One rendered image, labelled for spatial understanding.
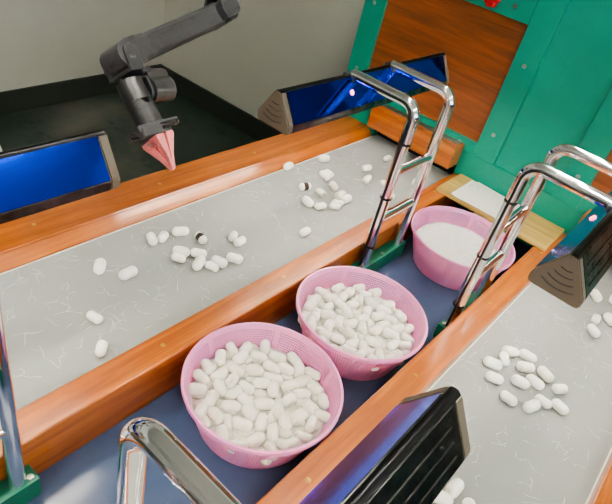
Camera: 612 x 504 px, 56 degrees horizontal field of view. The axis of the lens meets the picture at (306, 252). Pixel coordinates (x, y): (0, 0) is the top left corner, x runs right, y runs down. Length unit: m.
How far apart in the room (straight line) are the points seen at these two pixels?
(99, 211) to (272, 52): 2.06
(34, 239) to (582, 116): 1.30
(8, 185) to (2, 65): 2.53
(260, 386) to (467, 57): 1.11
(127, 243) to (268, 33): 2.12
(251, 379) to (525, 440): 0.48
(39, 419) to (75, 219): 0.48
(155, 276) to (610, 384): 0.93
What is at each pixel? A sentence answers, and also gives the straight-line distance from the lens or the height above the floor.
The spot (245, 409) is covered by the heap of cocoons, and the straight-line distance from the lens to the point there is 0.95.
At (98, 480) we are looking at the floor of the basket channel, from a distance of 0.96.
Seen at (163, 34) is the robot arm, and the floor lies 1.06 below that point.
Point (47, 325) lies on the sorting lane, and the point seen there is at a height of 0.74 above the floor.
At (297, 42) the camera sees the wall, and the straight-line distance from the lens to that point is 3.07.
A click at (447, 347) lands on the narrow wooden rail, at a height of 0.76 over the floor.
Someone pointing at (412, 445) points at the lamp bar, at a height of 1.11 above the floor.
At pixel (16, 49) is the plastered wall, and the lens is 3.29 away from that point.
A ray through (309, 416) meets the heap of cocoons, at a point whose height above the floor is 0.73.
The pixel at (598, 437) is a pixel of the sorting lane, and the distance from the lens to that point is 1.20.
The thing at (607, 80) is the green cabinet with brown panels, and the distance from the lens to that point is 1.61.
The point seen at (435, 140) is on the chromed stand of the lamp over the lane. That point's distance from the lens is 1.32.
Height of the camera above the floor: 1.50
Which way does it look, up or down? 36 degrees down
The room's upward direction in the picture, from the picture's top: 15 degrees clockwise
